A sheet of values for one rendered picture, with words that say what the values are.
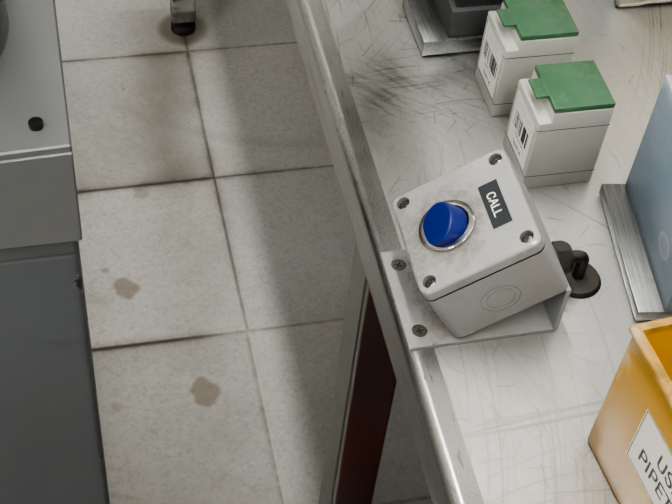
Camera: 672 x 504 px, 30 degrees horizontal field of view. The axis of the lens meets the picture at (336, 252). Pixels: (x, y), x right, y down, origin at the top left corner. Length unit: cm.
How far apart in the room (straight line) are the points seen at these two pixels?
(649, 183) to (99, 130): 140
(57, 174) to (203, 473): 100
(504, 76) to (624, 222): 12
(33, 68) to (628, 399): 37
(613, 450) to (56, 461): 44
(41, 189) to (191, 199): 124
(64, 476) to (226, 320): 86
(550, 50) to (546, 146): 7
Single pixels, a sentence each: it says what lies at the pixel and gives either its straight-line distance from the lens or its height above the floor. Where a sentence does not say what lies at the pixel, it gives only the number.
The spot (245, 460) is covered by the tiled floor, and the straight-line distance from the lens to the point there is 167.
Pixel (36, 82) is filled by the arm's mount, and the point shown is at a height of 95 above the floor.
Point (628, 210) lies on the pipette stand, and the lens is 78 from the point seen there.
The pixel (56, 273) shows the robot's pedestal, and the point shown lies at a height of 84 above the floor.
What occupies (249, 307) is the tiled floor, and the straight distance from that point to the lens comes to 181.
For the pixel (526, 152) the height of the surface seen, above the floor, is 90.
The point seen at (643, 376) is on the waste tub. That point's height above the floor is 96.
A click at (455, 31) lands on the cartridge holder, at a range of 86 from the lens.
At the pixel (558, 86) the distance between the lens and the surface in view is 76.
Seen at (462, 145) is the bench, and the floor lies 88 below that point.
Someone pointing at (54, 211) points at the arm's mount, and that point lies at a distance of 72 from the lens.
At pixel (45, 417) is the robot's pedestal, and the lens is 89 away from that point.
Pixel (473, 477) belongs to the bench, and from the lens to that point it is 66.
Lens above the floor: 144
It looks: 50 degrees down
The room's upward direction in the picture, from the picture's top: 7 degrees clockwise
